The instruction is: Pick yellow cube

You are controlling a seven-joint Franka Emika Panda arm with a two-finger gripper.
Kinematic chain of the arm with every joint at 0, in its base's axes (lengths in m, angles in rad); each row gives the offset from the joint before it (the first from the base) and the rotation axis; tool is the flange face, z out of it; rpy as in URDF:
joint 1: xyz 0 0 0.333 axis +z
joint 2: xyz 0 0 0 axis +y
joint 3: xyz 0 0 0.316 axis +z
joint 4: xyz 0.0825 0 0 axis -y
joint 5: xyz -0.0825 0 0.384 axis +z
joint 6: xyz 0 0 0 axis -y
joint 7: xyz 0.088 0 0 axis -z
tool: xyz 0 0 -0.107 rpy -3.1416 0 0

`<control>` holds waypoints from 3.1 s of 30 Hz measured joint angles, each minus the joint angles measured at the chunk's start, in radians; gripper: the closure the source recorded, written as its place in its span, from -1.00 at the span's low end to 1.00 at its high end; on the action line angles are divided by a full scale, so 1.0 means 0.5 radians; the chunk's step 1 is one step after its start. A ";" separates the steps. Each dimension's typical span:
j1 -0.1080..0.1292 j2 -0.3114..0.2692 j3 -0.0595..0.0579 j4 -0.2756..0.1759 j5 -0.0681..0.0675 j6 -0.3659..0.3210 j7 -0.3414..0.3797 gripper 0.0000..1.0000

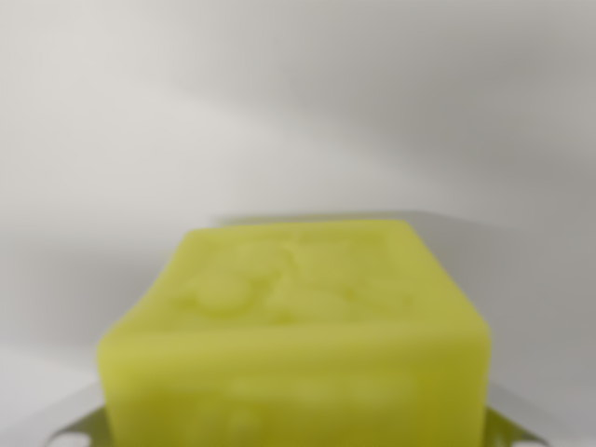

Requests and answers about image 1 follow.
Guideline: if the yellow cube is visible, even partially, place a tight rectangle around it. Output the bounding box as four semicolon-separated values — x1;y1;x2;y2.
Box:
96;218;493;447

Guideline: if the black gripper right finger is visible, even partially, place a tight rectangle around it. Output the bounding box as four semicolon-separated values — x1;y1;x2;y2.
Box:
483;405;549;447

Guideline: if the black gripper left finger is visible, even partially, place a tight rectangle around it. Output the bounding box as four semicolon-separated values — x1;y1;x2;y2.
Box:
45;404;115;447

